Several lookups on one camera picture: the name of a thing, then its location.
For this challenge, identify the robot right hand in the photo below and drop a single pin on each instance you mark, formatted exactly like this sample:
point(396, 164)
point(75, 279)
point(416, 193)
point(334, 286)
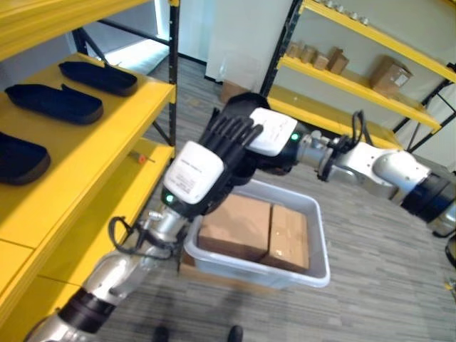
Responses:
point(272, 132)

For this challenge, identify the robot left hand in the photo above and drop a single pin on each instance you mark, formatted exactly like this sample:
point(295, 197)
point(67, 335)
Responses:
point(196, 174)

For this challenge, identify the robot left arm silver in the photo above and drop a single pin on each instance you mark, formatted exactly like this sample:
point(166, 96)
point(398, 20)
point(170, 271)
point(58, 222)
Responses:
point(114, 270)

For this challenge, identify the robot right arm silver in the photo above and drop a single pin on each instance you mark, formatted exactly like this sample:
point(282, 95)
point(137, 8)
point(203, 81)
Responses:
point(384, 167)

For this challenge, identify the cardboard box by white panel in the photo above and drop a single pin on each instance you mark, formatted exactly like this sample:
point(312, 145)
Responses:
point(231, 90)

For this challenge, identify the wide cardboard box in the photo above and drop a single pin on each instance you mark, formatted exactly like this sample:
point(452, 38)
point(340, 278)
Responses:
point(235, 224)

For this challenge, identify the small cardboard box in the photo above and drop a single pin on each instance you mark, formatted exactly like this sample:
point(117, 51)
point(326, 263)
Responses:
point(308, 55)
point(320, 61)
point(293, 50)
point(336, 61)

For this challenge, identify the yellow shelf rack with boxes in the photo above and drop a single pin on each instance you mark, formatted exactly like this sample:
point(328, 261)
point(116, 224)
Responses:
point(356, 85)

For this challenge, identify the narrow cardboard box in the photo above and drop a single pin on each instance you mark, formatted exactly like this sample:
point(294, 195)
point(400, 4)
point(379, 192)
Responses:
point(288, 238)

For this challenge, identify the yellow shelf rack with parts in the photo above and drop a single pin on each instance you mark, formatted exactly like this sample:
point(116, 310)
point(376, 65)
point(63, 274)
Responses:
point(89, 153)

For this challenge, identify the white plastic box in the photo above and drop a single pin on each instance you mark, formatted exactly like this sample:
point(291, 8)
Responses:
point(249, 275)

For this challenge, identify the large cardboard box with label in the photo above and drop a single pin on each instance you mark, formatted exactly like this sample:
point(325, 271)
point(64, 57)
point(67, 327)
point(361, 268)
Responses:
point(390, 76)

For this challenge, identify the white board panel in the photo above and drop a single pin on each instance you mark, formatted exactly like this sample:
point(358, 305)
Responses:
point(242, 39)

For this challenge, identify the small metal can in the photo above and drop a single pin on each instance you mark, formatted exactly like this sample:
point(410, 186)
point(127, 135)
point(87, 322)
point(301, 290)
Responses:
point(364, 20)
point(327, 3)
point(352, 14)

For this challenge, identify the robot left foot dark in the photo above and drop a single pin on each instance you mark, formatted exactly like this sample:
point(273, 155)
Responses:
point(161, 335)

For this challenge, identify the robot foot dark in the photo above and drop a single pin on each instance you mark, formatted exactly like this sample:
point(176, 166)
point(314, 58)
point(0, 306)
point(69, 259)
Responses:
point(161, 335)
point(235, 334)

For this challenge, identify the robot right foot dark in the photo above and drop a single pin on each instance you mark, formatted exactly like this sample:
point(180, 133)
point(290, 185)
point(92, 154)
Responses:
point(235, 334)

